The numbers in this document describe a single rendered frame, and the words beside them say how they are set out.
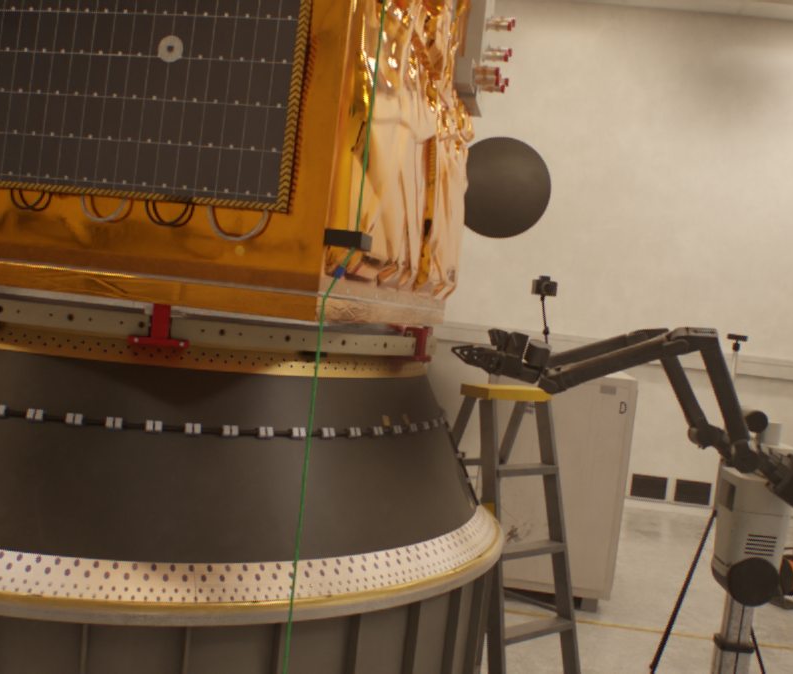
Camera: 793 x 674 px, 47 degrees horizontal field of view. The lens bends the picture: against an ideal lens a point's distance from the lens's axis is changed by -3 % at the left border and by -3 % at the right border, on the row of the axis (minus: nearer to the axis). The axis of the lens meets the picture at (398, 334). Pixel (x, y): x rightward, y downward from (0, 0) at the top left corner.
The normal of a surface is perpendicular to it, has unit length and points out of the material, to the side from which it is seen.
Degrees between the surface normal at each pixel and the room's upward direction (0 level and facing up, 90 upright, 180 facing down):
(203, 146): 90
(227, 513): 62
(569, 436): 90
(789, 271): 90
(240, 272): 90
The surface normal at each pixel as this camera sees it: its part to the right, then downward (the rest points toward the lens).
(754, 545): -0.07, 0.17
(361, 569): 0.55, -0.66
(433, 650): 0.84, 0.11
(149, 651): 0.30, 0.06
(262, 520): 0.51, -0.40
